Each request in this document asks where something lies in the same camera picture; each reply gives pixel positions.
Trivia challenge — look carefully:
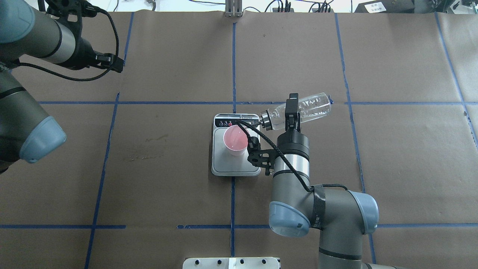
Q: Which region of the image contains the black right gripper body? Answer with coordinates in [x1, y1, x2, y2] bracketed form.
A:
[277, 129, 310, 157]

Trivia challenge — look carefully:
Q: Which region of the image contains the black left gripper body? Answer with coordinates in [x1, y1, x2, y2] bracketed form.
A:
[69, 37, 112, 70]

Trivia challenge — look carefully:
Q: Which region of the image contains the clear glass sauce bottle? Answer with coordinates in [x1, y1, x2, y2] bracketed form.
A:
[260, 92, 332, 130]

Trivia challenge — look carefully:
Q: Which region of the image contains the pink paper cup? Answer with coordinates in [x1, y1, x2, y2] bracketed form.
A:
[223, 125, 248, 156]

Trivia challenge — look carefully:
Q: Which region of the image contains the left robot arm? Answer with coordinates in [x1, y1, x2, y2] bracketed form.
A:
[0, 0, 124, 173]

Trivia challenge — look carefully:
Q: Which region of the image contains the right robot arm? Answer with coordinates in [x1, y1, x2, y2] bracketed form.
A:
[269, 93, 387, 269]

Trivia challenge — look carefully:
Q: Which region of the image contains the digital kitchen scale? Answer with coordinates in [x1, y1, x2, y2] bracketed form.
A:
[211, 114, 261, 177]

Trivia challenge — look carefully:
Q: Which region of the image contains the brown paper table cover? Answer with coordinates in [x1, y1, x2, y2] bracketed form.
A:
[1, 10, 477, 269]

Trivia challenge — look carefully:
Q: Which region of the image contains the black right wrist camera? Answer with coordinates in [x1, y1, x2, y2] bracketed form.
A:
[246, 136, 279, 176]

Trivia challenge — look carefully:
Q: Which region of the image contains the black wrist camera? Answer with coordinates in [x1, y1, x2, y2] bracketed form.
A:
[246, 136, 279, 176]
[45, 0, 101, 18]

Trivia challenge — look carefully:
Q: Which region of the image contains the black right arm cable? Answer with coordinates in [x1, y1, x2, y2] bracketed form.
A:
[235, 120, 348, 192]

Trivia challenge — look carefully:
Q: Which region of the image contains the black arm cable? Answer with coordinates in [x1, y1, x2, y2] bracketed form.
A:
[235, 120, 348, 192]
[11, 9, 120, 82]

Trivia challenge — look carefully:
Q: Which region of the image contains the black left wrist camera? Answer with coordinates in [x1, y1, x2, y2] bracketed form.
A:
[45, 0, 101, 18]

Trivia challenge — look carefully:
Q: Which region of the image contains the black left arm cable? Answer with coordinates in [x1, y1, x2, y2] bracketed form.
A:
[11, 9, 120, 82]

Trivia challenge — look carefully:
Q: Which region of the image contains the aluminium frame post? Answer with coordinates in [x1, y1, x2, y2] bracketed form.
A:
[225, 0, 243, 18]

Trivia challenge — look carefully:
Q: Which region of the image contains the white mounting base plate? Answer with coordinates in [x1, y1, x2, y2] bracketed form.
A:
[182, 257, 281, 269]

